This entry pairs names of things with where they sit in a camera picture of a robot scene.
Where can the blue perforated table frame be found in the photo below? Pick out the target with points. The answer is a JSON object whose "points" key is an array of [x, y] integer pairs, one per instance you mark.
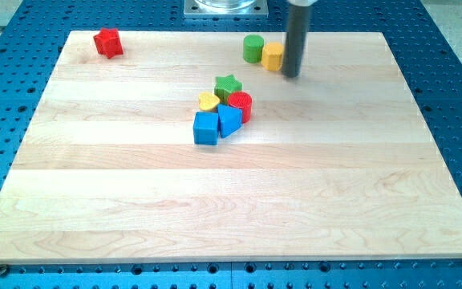
{"points": [[426, 41]]}

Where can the yellow hexagon block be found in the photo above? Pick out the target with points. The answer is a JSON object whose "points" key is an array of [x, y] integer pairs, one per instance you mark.
{"points": [[272, 54]]}

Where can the green cylinder block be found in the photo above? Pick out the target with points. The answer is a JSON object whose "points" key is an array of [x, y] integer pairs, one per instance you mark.
{"points": [[252, 48]]}

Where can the blue triangle block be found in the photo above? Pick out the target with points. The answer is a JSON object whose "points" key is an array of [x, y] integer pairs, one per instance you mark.
{"points": [[229, 119]]}

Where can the green star block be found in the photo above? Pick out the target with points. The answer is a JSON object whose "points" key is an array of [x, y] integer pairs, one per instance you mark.
{"points": [[225, 86]]}

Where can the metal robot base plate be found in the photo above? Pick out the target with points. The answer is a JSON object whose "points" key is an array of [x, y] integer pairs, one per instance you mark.
{"points": [[225, 8]]}

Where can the red star block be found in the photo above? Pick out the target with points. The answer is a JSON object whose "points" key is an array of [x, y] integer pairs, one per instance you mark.
{"points": [[107, 42]]}

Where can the red cylinder block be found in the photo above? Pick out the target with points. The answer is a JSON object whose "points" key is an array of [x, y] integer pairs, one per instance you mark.
{"points": [[243, 101]]}

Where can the wooden board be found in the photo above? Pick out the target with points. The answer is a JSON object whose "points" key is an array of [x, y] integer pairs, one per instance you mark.
{"points": [[337, 164]]}

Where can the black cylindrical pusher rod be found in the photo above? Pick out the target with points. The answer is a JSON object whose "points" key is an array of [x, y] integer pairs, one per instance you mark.
{"points": [[298, 24]]}

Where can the blue cube block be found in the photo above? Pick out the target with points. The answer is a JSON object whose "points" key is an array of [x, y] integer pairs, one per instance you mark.
{"points": [[205, 128]]}

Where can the yellow heart block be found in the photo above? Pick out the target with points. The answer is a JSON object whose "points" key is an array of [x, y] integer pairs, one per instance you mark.
{"points": [[208, 102]]}

